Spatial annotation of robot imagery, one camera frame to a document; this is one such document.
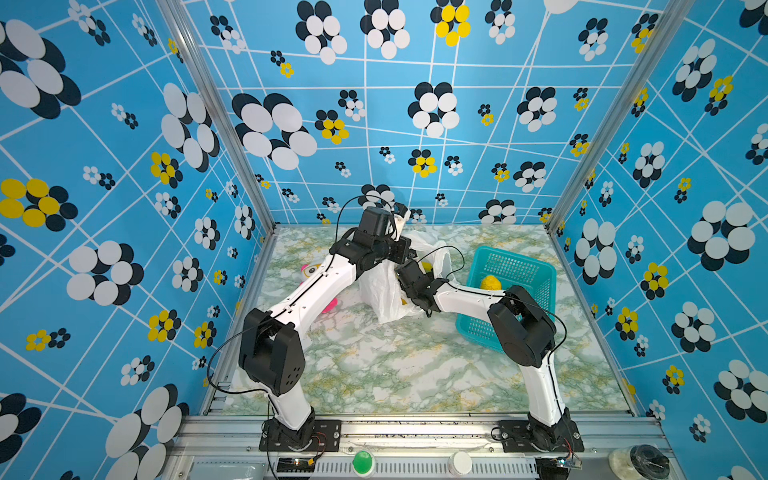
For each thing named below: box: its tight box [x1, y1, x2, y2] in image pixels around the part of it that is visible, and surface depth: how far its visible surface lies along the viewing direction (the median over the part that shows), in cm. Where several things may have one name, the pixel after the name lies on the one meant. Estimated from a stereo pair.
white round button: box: [448, 451, 473, 476], surface depth 65 cm
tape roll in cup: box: [608, 444, 670, 480], surface depth 63 cm
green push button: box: [352, 450, 375, 477], surface depth 64 cm
